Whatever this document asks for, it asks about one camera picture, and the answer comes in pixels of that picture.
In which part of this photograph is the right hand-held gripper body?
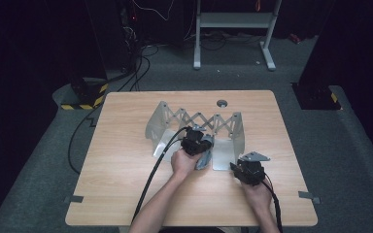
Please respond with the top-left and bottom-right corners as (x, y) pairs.
(237, 150), (272, 187)

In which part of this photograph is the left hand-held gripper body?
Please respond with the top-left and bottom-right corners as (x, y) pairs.
(180, 124), (208, 157)

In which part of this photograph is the person's left hand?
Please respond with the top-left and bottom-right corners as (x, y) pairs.
(170, 149), (202, 183)

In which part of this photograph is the person's right hand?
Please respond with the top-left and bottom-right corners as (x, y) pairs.
(240, 175), (274, 212)

